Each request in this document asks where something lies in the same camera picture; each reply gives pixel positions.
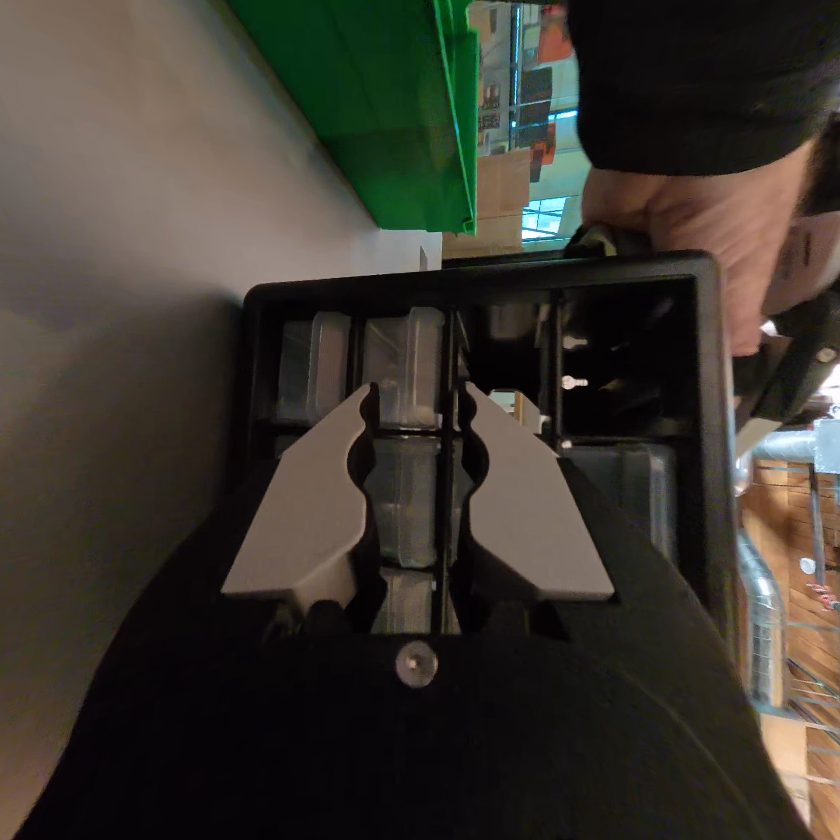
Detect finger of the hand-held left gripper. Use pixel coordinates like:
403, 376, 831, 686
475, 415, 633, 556
735, 413, 782, 460

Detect silver ceiling duct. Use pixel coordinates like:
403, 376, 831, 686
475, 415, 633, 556
735, 420, 840, 710

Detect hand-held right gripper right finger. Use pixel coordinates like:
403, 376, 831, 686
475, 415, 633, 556
457, 382, 616, 601

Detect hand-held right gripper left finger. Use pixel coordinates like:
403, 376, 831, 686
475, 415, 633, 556
221, 382, 382, 608

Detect green plastic bin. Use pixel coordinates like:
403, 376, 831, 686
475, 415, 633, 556
226, 0, 480, 237

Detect black drawer cabinet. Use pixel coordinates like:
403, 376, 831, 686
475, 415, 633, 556
243, 251, 739, 647

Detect person's left hand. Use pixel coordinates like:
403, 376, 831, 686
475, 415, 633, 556
581, 141, 815, 357

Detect person's left forearm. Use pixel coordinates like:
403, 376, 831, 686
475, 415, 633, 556
564, 0, 840, 177

